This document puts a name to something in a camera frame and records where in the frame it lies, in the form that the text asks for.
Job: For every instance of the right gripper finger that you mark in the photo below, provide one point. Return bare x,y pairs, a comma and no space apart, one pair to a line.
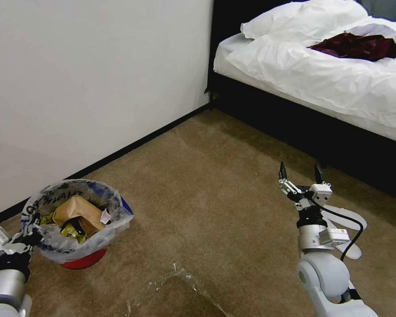
320,175
287,187

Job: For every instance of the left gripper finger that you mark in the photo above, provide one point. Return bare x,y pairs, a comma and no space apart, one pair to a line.
24,248
36,235

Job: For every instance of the red trash bin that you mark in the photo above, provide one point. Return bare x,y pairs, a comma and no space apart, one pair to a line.
85,261

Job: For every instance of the clear printed bin bag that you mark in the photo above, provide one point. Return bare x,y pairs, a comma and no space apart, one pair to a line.
115,211

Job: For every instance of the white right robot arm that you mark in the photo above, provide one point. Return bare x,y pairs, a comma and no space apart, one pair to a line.
320,274

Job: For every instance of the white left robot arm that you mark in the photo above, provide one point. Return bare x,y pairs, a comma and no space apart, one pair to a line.
5,282

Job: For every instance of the yellow snack wrapper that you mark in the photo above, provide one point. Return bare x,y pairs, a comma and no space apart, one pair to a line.
71,231

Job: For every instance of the white slipper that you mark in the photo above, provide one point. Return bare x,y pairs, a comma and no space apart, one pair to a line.
351,219
353,252

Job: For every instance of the brown paper bag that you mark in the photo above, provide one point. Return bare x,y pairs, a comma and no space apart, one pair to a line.
82,211

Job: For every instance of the white mattress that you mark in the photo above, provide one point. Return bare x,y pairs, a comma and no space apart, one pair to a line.
366,122

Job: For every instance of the small white receipt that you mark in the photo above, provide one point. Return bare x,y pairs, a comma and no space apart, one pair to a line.
105,217

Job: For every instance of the white duvet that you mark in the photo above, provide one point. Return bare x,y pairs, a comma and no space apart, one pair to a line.
316,72

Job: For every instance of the black baseboard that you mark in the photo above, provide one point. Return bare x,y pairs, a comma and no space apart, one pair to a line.
118,152

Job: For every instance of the dark red cloth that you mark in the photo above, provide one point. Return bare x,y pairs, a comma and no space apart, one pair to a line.
356,46

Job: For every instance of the clear plastic wrap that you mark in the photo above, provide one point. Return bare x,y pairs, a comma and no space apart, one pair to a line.
181,280

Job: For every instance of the white pillow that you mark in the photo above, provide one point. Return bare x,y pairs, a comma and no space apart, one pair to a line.
300,16

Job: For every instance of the grey headboard cushion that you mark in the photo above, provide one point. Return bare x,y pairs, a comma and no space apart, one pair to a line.
389,8

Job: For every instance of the black bed frame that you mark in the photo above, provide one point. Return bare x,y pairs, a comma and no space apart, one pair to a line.
316,132

